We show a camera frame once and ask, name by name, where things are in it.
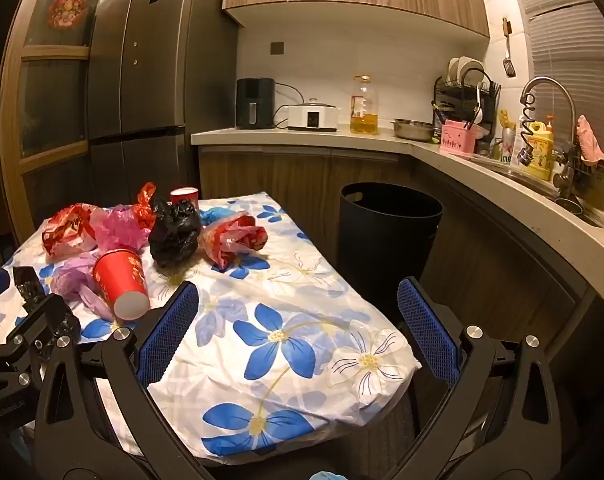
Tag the plain red paper cup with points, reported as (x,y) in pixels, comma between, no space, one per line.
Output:
(184,196)

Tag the cooking oil bottle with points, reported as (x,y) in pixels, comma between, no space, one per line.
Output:
(364,110)

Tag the yellow detergent bottle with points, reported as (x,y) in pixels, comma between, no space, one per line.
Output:
(541,152)

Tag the black air fryer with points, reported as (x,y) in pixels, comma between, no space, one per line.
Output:
(254,102)

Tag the dark wall socket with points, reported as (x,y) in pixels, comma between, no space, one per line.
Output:
(277,48)

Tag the steel kitchen faucet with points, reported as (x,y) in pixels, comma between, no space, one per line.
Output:
(547,80)

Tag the black plastic bag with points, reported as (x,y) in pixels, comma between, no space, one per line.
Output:
(174,235)

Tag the steel sink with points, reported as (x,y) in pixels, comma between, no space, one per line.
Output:
(527,172)

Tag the steel basin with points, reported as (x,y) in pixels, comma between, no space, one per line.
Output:
(413,130)

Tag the pink dish cloth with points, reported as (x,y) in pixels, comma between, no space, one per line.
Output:
(592,142)

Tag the purple plastic glove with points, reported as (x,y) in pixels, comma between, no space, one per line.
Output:
(71,280)

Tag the person's right hand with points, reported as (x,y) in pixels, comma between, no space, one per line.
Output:
(328,475)

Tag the red floral door sticker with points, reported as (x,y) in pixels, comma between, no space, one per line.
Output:
(66,9)

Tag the yellow kitchen utensil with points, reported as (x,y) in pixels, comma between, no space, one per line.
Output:
(504,119)

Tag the dark steel refrigerator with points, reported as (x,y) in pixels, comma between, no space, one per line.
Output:
(151,85)

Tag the white plate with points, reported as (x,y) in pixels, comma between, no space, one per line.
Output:
(453,70)
(471,67)

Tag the blue floral cloth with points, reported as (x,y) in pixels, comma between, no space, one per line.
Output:
(292,310)

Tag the white electric cooker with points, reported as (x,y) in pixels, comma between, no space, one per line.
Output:
(312,116)

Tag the pink utensil holder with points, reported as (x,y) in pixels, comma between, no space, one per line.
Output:
(457,140)

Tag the red paper cup gold print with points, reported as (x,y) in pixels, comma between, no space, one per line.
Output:
(119,280)

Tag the blue glove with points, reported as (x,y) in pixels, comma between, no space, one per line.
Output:
(215,215)

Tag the kitchen counter with wooden cabinets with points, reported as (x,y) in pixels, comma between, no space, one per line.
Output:
(282,175)

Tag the beer can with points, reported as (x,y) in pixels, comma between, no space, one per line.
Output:
(508,147)

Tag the pink plastic bag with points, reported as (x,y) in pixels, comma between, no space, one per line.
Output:
(121,227)

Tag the hanging metal spatula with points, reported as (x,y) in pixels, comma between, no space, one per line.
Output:
(508,62)

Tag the black dish rack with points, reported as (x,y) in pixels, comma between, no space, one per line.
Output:
(452,100)

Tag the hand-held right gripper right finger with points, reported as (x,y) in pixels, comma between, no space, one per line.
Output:
(427,330)

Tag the window blinds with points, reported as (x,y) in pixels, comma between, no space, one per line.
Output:
(572,20)

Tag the black trash bin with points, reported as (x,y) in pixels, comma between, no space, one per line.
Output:
(382,245)

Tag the red and white plastic bag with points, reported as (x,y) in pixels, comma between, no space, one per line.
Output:
(69,232)
(234,237)

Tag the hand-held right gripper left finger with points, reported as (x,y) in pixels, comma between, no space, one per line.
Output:
(169,325)

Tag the wooden framed glass door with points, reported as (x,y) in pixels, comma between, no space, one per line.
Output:
(56,95)

